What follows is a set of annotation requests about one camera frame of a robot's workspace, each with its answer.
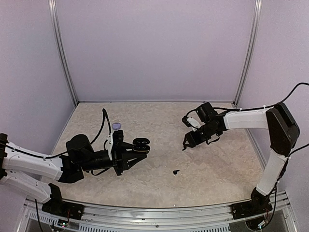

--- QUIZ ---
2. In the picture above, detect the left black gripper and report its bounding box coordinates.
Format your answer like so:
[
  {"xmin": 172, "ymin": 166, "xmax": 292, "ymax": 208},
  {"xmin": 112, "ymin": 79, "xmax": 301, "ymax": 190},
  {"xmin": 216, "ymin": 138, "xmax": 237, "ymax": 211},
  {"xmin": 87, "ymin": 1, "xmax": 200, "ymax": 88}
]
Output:
[{"xmin": 80, "ymin": 142, "xmax": 146, "ymax": 175}]

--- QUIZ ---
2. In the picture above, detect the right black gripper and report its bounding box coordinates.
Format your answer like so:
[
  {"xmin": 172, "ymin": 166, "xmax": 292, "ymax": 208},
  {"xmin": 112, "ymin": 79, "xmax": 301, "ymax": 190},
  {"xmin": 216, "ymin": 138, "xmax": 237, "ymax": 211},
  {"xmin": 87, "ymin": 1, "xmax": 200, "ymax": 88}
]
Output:
[{"xmin": 183, "ymin": 122, "xmax": 218, "ymax": 147}]

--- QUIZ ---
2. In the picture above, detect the black earbud charging case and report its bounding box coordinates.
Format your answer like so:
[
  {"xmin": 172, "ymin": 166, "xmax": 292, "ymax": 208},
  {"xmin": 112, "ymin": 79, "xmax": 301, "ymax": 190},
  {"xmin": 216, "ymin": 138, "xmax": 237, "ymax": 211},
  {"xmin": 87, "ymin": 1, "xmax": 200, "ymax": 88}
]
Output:
[{"xmin": 132, "ymin": 138, "xmax": 150, "ymax": 152}]

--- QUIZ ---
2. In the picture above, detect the lilac earbud charging case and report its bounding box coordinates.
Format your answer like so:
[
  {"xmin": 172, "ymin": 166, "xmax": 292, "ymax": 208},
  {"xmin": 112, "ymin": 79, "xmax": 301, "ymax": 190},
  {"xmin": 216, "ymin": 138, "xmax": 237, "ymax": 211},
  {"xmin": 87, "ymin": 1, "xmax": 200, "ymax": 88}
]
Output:
[{"xmin": 112, "ymin": 122, "xmax": 121, "ymax": 131}]

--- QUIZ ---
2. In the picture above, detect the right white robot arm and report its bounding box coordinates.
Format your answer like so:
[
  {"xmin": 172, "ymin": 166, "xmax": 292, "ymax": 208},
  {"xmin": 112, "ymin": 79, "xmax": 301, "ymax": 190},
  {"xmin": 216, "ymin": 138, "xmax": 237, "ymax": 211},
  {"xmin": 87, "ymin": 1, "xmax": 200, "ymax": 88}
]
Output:
[{"xmin": 182, "ymin": 102, "xmax": 300, "ymax": 215}]

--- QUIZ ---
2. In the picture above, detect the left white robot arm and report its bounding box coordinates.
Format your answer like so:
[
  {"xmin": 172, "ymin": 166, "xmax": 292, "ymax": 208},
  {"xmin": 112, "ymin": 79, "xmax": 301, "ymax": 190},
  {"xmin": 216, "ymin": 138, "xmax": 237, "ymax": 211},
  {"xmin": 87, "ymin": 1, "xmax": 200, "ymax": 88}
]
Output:
[{"xmin": 0, "ymin": 130, "xmax": 150, "ymax": 215}]

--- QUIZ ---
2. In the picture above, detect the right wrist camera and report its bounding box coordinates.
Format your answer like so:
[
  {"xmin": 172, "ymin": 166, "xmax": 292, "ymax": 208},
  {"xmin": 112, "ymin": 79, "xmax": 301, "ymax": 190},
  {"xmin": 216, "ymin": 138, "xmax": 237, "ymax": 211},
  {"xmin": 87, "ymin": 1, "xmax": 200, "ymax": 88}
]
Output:
[{"xmin": 182, "ymin": 116, "xmax": 201, "ymax": 131}]

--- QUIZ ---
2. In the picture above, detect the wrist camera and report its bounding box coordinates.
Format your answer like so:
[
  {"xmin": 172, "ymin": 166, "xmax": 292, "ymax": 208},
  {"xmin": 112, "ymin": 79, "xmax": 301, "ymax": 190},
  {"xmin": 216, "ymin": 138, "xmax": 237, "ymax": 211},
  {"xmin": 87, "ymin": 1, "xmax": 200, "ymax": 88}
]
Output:
[
  {"xmin": 182, "ymin": 116, "xmax": 201, "ymax": 131},
  {"xmin": 107, "ymin": 130, "xmax": 124, "ymax": 160}
]

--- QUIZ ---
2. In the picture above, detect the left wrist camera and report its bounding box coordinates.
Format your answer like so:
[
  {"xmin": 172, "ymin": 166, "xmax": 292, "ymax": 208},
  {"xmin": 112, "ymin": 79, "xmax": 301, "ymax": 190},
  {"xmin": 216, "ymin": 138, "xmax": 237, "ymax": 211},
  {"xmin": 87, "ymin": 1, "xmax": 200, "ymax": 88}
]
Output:
[{"xmin": 107, "ymin": 130, "xmax": 124, "ymax": 160}]

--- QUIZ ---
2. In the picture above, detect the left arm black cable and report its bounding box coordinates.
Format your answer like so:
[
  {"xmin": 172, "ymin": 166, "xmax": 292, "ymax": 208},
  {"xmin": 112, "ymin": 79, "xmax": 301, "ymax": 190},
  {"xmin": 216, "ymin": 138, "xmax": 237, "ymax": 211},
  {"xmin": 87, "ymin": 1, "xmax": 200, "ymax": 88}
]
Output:
[{"xmin": 0, "ymin": 108, "xmax": 109, "ymax": 161}]

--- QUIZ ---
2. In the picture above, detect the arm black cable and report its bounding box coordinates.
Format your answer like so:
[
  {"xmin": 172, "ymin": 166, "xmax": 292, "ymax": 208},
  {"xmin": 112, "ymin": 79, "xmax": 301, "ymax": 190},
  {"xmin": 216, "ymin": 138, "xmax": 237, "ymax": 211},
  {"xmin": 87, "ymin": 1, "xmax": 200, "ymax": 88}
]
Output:
[
  {"xmin": 0, "ymin": 108, "xmax": 109, "ymax": 161},
  {"xmin": 187, "ymin": 82, "xmax": 309, "ymax": 155}
]

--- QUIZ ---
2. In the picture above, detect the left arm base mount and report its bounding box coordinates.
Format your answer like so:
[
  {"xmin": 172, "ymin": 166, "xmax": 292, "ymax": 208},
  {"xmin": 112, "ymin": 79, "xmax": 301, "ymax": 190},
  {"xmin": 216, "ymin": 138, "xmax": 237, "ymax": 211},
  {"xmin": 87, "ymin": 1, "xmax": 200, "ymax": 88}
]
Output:
[{"xmin": 42, "ymin": 183, "xmax": 84, "ymax": 220}]

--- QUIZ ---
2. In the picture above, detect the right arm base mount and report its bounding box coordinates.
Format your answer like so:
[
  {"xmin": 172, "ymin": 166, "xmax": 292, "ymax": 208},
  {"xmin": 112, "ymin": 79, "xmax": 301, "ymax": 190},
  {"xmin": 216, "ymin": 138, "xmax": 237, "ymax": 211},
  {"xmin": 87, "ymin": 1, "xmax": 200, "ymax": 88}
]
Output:
[{"xmin": 230, "ymin": 188, "xmax": 273, "ymax": 219}]

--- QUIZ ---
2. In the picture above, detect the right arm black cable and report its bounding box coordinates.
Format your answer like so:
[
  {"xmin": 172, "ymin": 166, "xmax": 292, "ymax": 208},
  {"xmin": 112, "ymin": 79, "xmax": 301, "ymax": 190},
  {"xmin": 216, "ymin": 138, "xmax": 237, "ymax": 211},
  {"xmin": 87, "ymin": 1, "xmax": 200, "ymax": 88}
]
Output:
[{"xmin": 187, "ymin": 82, "xmax": 309, "ymax": 155}]

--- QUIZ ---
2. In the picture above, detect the front aluminium rail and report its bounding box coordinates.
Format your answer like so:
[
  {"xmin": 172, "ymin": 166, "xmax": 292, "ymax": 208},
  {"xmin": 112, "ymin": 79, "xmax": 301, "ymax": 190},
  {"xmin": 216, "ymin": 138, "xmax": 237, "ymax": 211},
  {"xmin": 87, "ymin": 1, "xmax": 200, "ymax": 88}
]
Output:
[{"xmin": 16, "ymin": 190, "xmax": 297, "ymax": 232}]

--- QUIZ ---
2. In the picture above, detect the right aluminium frame post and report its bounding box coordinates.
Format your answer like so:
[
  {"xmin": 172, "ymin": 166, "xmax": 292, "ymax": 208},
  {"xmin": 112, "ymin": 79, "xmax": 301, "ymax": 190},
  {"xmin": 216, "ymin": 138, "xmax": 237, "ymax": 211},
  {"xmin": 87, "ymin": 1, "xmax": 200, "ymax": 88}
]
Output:
[{"xmin": 233, "ymin": 0, "xmax": 262, "ymax": 107}]

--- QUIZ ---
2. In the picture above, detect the aluminium frame post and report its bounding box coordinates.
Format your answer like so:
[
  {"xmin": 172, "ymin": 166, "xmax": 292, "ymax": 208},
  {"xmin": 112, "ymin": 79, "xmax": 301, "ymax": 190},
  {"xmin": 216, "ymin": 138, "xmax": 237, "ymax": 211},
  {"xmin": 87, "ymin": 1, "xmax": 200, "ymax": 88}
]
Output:
[
  {"xmin": 233, "ymin": 0, "xmax": 262, "ymax": 107},
  {"xmin": 48, "ymin": 0, "xmax": 79, "ymax": 107}
]

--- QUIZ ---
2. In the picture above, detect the left aluminium frame post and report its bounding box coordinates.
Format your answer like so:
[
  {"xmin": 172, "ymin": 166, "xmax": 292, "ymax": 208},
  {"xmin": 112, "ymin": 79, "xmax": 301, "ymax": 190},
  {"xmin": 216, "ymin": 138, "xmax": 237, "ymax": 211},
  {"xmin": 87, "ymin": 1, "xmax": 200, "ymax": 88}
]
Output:
[{"xmin": 48, "ymin": 0, "xmax": 79, "ymax": 107}]

